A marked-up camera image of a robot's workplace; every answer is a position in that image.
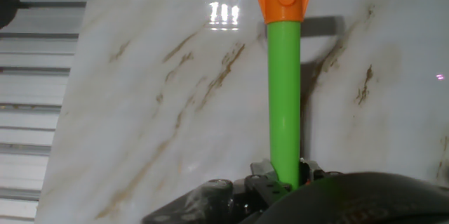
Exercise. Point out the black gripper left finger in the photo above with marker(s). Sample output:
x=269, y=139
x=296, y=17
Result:
x=217, y=201

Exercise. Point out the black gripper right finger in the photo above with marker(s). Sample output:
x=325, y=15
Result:
x=312, y=171

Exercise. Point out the orange green toy shovel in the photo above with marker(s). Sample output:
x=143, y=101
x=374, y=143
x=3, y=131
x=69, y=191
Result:
x=284, y=94

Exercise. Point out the marble pattern mat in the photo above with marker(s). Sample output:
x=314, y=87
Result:
x=175, y=111

